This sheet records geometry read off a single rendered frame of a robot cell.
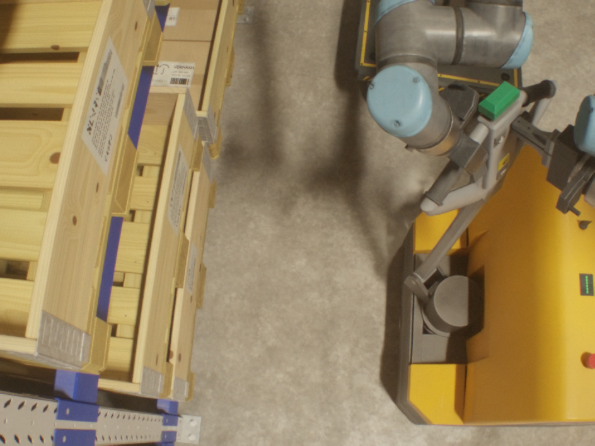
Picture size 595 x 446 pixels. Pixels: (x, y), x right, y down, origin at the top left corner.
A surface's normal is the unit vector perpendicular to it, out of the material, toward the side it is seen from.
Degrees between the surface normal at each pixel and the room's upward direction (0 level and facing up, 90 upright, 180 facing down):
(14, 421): 90
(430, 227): 22
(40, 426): 90
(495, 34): 34
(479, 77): 0
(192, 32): 0
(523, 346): 74
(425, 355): 0
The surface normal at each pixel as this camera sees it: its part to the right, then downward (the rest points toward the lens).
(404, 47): -0.22, -0.14
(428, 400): -0.37, -0.33
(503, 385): -0.96, -0.16
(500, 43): -0.03, 0.50
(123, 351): 0.00, -0.33
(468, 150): -0.53, -0.13
